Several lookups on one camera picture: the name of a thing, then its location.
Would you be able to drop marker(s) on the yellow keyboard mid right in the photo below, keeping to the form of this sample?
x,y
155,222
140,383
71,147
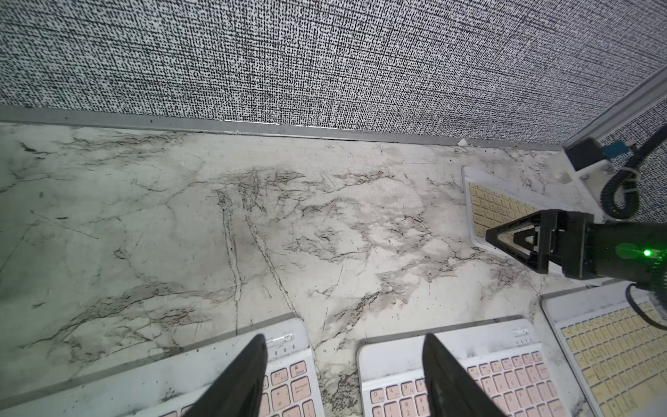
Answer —
x,y
614,339

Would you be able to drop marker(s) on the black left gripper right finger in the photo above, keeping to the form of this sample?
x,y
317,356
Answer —
x,y
450,389

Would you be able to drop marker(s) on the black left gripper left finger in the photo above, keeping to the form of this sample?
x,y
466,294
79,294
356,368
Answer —
x,y
238,390

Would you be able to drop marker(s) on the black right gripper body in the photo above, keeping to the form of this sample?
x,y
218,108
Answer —
x,y
584,249

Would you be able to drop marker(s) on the yellow keyboard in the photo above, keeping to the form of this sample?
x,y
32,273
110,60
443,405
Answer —
x,y
494,199

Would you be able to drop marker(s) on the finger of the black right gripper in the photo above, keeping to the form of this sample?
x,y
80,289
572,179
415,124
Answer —
x,y
527,240

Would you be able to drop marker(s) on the pink keyboard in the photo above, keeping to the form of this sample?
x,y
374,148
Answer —
x,y
505,359
270,366

